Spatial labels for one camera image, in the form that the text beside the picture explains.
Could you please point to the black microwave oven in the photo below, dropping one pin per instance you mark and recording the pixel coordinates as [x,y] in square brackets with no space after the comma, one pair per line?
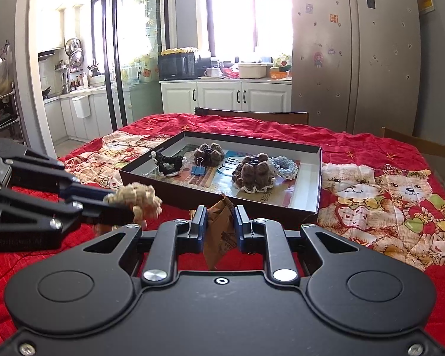
[178,66]

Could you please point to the black cardboard box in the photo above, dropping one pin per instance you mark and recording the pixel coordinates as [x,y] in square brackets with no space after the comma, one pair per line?
[181,196]

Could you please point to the grey refrigerator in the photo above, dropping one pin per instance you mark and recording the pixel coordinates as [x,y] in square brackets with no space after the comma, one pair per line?
[356,63]

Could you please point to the cream crochet scrunchie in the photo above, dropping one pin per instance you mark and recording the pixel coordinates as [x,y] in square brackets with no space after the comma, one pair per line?
[141,194]

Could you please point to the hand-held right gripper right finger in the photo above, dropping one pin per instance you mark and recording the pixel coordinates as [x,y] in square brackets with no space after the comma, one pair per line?
[241,230]

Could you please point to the brown white-edged crochet scrunchie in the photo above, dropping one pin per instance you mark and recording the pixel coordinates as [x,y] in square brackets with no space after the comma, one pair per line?
[256,188]

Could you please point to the white mug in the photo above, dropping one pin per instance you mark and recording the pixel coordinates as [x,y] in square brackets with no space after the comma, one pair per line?
[213,72]

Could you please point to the blue binder clip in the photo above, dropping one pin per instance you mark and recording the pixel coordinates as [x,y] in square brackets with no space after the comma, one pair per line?
[197,171]

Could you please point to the white hanging bin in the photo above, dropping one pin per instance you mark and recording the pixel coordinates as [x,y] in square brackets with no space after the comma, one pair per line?
[81,106]

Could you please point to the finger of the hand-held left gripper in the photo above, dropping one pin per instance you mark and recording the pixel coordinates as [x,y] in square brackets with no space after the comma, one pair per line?
[85,191]
[104,213]

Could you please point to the black sliding door frame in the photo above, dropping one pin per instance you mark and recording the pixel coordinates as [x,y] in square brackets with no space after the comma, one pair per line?
[115,63]

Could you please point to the brown paper packet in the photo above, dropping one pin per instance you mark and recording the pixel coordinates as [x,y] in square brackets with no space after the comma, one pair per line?
[220,230]

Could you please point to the dark wooden chair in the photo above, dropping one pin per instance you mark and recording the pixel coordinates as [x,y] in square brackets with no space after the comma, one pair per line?
[263,115]

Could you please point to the blue crochet scrunchie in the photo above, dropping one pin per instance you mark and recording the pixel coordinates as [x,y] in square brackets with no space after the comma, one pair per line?
[287,167]

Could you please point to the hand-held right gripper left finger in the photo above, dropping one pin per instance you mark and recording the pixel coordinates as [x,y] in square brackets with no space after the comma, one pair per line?
[199,230]

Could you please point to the metal storage rack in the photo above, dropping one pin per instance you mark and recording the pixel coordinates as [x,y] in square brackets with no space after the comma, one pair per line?
[0,122]

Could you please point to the white plastic container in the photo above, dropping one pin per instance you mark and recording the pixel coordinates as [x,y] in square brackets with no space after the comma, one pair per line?
[254,70]

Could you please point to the orange box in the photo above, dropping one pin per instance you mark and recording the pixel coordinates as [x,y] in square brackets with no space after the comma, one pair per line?
[281,74]

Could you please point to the white kitchen cabinet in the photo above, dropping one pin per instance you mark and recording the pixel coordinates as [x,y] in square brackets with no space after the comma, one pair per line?
[222,96]

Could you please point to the black binder clip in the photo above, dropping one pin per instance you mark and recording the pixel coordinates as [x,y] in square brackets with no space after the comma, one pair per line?
[208,151]

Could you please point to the yellow cloth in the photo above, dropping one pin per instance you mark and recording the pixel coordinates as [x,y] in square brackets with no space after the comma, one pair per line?
[180,50]

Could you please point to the printed magazine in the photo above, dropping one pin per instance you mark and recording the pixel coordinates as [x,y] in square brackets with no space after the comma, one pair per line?
[207,181]

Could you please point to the black white-edged crochet scrunchie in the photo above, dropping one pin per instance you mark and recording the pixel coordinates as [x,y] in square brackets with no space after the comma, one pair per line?
[168,165]

